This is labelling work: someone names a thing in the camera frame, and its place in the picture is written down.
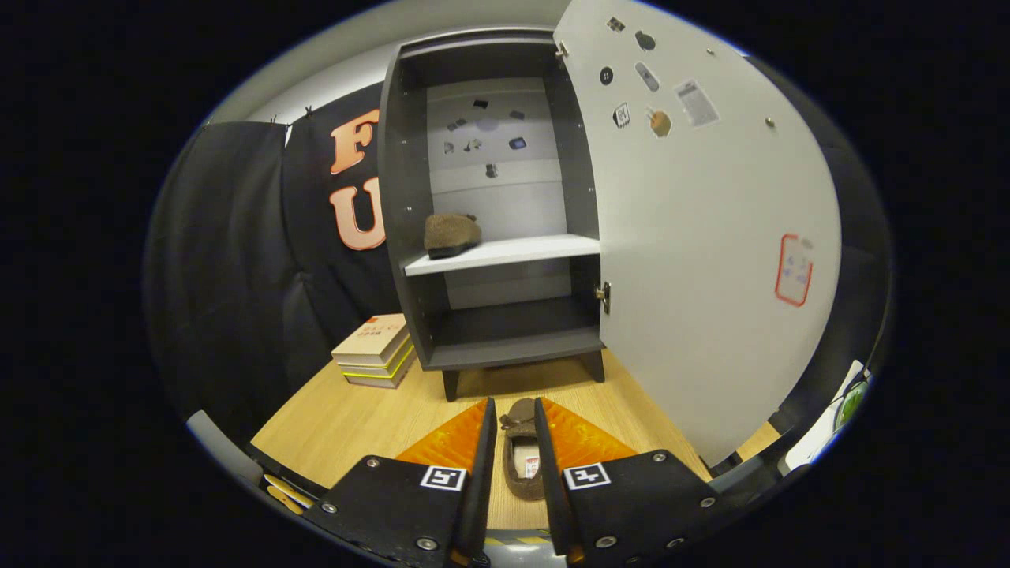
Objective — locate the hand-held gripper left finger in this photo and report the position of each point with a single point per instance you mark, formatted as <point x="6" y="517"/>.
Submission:
<point x="483" y="481"/>

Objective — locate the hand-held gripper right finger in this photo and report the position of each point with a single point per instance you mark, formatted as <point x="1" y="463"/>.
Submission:
<point x="548" y="489"/>

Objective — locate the brown shoe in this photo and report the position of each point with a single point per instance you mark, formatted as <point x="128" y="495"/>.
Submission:
<point x="451" y="233"/>
<point x="517" y="430"/>

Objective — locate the beige shoe cabinet door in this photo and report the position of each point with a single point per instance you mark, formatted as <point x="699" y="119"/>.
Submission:
<point x="694" y="237"/>

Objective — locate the dark grey shoe cabinet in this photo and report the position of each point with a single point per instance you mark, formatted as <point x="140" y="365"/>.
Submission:
<point x="402" y="197"/>

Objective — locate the metal door hinge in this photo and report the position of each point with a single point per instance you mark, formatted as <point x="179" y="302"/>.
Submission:
<point x="561" y="52"/>
<point x="604" y="297"/>

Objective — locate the white cabinet shelf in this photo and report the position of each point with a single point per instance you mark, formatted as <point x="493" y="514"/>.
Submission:
<point x="513" y="251"/>

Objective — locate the plain beige book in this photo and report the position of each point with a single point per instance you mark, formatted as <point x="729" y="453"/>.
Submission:
<point x="379" y="382"/>

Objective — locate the beige book with orange patch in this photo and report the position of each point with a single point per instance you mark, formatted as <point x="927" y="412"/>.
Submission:
<point x="371" y="335"/>

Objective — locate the yellow and white object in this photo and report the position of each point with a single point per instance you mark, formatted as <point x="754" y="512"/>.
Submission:
<point x="288" y="495"/>

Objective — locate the green object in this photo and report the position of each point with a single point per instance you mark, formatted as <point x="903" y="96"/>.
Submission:
<point x="852" y="404"/>

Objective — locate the black backdrop cloth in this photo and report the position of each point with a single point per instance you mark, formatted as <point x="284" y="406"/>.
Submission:
<point x="237" y="276"/>

